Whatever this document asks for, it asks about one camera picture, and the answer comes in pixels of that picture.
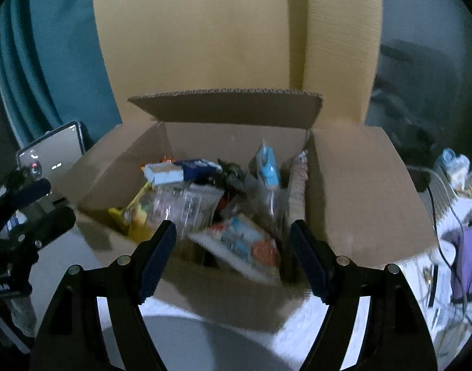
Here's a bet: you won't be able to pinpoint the clear bag blue snack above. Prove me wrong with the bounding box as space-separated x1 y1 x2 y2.
248 139 284 225

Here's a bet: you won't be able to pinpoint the clear bag yellow snacks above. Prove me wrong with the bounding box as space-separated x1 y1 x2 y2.
123 183 225 252

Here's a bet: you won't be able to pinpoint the smartphone with lit screen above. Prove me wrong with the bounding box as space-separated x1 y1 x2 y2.
16 121 85 187

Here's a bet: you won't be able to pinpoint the purple cloth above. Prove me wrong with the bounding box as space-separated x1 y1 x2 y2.
451 227 472 303

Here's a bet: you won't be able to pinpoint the yellow snack packet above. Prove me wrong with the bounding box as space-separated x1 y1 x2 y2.
107 183 155 243

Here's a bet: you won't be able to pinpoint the teal curtain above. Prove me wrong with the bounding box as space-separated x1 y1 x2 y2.
0 0 121 147

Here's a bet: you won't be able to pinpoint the brown cardboard box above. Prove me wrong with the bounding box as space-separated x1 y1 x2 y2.
57 88 440 335

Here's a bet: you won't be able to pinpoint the blue white small box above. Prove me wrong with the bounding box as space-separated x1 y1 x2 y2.
142 163 184 186

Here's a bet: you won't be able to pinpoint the orange chip snack bag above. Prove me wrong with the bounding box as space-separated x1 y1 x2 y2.
160 156 177 163

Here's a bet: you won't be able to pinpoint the white blue snack bag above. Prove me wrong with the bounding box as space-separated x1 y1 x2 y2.
188 214 281 286

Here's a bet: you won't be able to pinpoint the dark blue snack box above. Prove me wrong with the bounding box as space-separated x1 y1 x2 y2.
175 158 223 182

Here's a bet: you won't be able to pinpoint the crumpled bag on shelf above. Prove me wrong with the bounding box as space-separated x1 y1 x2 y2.
435 148 472 191

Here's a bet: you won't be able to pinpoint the clear tall biscuit pack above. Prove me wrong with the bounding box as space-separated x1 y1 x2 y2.
284 150 309 234

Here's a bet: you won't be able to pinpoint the black wrapped snack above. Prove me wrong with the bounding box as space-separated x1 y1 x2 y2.
217 159 247 194

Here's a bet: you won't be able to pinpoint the black cable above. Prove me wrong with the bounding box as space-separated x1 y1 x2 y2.
421 177 472 318

